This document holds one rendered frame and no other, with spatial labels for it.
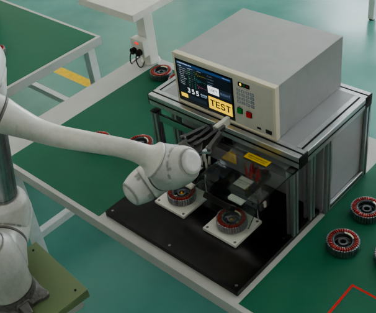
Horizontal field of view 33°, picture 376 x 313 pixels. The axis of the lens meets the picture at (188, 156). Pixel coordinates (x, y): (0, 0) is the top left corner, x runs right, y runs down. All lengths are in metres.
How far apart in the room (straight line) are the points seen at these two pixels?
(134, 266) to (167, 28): 2.56
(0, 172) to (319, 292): 1.07
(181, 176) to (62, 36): 2.21
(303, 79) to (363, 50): 2.75
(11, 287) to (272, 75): 1.05
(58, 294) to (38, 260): 0.18
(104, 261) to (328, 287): 1.51
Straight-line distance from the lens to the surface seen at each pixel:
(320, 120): 2.17
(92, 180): 2.62
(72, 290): 2.19
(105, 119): 2.96
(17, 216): 2.16
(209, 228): 2.27
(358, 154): 2.44
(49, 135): 1.75
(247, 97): 2.06
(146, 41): 3.22
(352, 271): 2.18
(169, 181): 1.70
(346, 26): 5.15
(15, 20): 4.10
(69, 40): 3.71
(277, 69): 2.06
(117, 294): 3.17
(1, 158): 2.03
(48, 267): 2.29
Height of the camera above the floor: 2.38
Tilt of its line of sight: 38 degrees down
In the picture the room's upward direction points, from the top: 8 degrees counter-clockwise
